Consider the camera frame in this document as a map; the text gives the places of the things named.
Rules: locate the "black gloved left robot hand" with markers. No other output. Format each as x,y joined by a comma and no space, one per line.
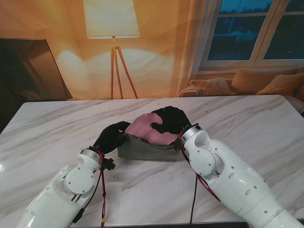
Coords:
110,139

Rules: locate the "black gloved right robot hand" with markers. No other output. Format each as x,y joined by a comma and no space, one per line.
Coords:
174,121

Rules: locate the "pink paper document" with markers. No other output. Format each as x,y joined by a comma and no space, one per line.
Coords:
142,128

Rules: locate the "grey felt zip pouch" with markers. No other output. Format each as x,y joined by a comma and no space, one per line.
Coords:
142,152

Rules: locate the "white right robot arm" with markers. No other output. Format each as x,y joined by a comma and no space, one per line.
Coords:
232,180

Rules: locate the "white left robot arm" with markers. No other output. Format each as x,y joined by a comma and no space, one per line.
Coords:
59,197

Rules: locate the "beige throw blanket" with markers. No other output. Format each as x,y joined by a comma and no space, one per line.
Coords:
187,91

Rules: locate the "cream knitted cushion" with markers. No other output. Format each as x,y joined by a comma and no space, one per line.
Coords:
211,86

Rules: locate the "sheer cream curtain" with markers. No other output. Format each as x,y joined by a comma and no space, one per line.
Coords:
190,47

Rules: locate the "white framed window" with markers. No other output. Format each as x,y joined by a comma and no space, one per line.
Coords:
237,35

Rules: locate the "dark flat screen panel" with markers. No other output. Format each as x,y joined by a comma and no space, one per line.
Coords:
26,71

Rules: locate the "orange knitted cushion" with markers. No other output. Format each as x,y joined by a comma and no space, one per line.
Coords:
282,85

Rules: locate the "floor lamp with tripod legs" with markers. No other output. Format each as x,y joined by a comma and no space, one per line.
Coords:
111,19

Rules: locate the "beige sofa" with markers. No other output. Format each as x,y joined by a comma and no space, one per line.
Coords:
298,102

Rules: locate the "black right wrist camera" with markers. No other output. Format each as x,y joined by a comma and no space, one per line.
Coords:
177,145

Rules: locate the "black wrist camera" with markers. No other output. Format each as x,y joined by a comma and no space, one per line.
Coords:
108,164
177,145

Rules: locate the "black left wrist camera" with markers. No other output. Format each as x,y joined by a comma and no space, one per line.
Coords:
108,164

